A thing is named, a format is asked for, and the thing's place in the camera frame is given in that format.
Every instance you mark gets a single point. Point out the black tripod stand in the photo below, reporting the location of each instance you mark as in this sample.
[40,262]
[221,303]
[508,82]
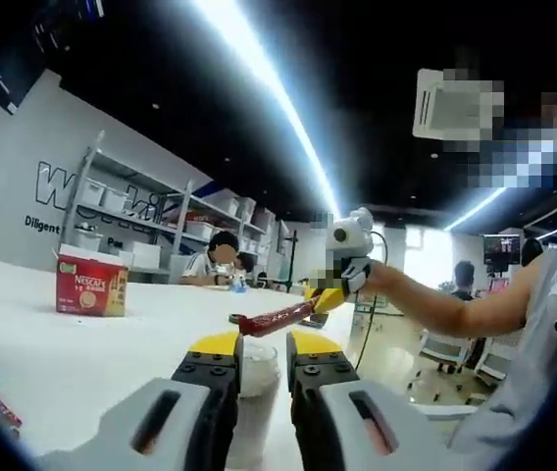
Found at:
[293,255]

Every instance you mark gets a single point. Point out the ceiling light strip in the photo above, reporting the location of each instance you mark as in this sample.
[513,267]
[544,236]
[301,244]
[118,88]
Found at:
[268,64]
[474,208]

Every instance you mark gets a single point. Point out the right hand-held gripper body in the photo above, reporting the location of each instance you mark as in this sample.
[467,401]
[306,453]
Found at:
[357,230]

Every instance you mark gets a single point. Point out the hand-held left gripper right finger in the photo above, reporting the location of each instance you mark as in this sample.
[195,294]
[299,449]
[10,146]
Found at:
[322,378]

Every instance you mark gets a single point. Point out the person's right hand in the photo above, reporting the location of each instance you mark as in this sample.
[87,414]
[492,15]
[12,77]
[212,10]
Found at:
[386,284]

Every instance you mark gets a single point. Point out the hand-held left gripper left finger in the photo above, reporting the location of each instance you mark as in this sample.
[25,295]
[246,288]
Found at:
[205,378]

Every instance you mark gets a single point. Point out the white plastic cup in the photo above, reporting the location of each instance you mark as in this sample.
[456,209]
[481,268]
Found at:
[261,378]

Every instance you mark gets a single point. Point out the pink background screen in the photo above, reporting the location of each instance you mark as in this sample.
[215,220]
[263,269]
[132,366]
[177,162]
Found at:
[498,283]

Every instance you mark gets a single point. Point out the black background monitor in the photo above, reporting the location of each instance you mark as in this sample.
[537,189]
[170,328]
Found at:
[501,247]

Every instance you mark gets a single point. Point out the metal storage shelf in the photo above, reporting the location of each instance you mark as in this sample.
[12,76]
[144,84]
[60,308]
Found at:
[94,193]

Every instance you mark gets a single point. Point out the red coffee box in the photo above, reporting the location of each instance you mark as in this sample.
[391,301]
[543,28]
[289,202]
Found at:
[92,289]

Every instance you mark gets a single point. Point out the person's grey shirt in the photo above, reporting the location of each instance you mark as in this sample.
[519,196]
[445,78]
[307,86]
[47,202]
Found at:
[543,368]

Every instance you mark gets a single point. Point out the white ceiling air conditioner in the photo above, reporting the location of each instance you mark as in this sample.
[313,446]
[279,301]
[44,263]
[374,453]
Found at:
[428,108]

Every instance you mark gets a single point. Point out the grey metal shelving rack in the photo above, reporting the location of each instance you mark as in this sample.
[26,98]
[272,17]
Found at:
[189,211]

